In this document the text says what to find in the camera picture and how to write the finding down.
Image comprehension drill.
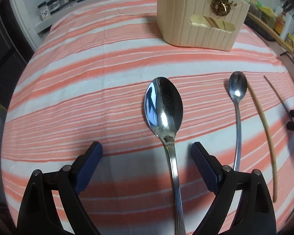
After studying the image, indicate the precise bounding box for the wire basket with snacks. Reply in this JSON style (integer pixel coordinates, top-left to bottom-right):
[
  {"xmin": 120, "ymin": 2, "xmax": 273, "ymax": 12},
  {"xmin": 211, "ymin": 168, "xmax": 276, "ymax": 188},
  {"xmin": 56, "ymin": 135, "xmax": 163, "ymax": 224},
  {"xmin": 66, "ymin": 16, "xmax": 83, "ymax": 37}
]
[{"xmin": 246, "ymin": 0, "xmax": 277, "ymax": 28}]

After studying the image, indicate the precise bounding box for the brown sauce bottle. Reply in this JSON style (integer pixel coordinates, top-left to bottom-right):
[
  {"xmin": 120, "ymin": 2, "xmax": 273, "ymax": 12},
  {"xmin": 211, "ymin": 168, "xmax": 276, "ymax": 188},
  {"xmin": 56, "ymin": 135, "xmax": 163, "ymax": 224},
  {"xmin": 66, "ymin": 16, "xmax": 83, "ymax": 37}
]
[{"xmin": 273, "ymin": 11, "xmax": 286, "ymax": 36}]

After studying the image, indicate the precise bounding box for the white knife holder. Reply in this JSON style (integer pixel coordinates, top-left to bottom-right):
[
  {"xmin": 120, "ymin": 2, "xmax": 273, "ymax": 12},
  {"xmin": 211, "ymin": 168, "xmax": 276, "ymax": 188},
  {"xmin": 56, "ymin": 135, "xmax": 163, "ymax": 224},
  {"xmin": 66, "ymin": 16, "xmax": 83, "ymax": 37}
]
[{"xmin": 280, "ymin": 1, "xmax": 294, "ymax": 40}]

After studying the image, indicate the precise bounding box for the wooden chopstick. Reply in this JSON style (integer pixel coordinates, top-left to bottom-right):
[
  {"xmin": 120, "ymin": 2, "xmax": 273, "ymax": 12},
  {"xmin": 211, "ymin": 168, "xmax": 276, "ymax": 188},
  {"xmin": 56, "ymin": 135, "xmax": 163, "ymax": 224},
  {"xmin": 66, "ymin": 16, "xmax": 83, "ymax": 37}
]
[
  {"xmin": 246, "ymin": 80, "xmax": 278, "ymax": 203},
  {"xmin": 263, "ymin": 75, "xmax": 294, "ymax": 122}
]

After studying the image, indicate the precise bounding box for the large steel spoon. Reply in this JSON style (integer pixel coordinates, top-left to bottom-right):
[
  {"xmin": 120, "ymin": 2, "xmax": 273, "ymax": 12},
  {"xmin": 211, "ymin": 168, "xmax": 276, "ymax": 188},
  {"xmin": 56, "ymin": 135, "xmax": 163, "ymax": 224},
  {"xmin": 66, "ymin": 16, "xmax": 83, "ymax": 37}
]
[{"xmin": 144, "ymin": 77, "xmax": 186, "ymax": 234}]

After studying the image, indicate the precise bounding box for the cream utensil holder box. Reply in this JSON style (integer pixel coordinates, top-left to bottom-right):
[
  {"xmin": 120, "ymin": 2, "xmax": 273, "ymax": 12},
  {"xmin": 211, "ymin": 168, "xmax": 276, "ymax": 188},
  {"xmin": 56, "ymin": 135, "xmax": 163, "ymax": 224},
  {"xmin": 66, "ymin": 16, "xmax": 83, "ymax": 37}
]
[{"xmin": 157, "ymin": 0, "xmax": 250, "ymax": 51}]

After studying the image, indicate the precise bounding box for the pink striped tablecloth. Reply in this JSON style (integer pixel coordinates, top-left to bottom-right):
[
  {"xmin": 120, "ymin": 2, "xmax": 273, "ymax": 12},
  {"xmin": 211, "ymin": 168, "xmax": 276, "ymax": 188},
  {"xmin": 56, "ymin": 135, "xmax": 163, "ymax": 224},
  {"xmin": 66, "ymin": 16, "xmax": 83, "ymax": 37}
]
[{"xmin": 1, "ymin": 0, "xmax": 294, "ymax": 234}]

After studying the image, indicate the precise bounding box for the small steel spoon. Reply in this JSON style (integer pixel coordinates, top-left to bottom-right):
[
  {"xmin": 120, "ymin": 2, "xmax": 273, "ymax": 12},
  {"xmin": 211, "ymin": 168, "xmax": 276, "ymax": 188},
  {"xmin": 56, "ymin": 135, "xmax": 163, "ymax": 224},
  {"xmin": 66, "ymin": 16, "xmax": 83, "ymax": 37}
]
[{"xmin": 228, "ymin": 71, "xmax": 248, "ymax": 171}]

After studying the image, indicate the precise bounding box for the wooden cutting board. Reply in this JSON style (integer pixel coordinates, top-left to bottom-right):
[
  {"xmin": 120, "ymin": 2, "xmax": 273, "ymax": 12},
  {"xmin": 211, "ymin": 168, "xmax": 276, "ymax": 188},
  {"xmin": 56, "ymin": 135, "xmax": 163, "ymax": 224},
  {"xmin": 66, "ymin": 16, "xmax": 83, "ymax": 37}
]
[{"xmin": 246, "ymin": 12, "xmax": 294, "ymax": 55}]

